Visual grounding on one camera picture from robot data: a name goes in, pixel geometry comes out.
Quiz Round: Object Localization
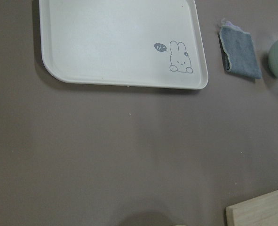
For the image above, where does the cream rabbit tray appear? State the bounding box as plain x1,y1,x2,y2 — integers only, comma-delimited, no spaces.
39,0,208,89

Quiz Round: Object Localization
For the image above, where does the grey folded cloth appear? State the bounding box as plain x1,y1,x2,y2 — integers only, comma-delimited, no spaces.
219,20,262,79

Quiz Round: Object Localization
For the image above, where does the wooden cutting board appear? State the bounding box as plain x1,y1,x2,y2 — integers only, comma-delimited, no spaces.
226,190,278,226

